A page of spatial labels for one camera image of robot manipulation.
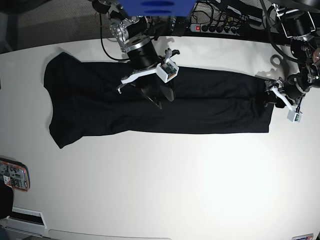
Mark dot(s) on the white tray with black slot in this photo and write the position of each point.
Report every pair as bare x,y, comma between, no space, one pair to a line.
26,221

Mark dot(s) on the black round object at left edge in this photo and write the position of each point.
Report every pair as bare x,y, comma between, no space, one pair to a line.
6,200

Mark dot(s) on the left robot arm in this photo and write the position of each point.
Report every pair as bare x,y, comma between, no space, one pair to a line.
294,17

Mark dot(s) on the small printed package corner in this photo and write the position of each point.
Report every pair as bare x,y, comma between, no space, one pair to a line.
309,236

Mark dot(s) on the black T-shirt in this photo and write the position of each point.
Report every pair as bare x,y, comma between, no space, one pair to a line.
86,101

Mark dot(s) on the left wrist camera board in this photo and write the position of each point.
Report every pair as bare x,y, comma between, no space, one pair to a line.
294,116

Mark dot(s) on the white power strip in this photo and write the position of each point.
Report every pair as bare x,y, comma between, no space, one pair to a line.
213,29

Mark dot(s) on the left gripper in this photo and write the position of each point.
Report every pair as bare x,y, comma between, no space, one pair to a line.
285,93

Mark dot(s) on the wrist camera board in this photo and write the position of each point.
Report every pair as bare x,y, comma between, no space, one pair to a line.
167,71
294,116

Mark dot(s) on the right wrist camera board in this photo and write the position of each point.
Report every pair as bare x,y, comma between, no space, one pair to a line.
167,71

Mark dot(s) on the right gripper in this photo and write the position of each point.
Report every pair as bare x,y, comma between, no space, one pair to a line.
144,60

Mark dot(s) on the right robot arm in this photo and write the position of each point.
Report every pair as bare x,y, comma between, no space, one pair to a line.
123,27

